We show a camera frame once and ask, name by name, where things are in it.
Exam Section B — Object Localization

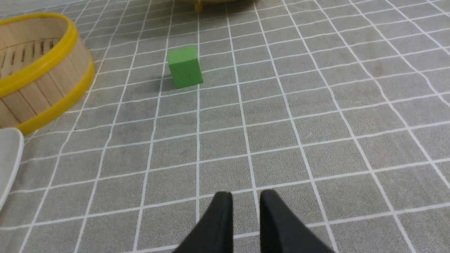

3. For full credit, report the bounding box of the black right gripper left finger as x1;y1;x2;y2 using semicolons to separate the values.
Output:
174;191;234;253

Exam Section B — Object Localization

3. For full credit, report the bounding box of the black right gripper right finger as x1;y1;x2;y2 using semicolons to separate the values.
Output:
260;189;333;253

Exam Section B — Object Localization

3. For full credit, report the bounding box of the white square plate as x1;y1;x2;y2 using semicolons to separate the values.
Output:
0;128;24;209

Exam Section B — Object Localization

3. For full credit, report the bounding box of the grey checked tablecloth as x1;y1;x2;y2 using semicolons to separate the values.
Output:
1;0;450;253

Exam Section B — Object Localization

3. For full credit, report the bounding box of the green cube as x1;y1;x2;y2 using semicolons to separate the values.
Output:
167;45;204;89

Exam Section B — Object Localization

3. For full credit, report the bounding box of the yellow-rimmed steamer lid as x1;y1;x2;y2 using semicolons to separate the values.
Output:
181;0;236;13

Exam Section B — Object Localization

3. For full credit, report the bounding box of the yellow-rimmed bamboo steamer basket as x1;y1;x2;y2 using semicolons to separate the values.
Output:
0;13;95;135

